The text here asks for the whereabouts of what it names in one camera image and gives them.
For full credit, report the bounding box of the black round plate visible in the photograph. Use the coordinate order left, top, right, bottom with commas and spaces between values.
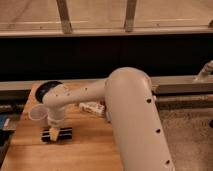
35, 81, 61, 103

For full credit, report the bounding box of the white object at right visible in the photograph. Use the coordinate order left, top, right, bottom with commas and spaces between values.
194, 60, 213, 82

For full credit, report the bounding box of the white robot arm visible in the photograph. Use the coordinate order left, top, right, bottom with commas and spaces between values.
42, 67, 176, 171

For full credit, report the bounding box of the black striped eraser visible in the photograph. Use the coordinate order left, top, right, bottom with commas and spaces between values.
41, 127, 72, 142

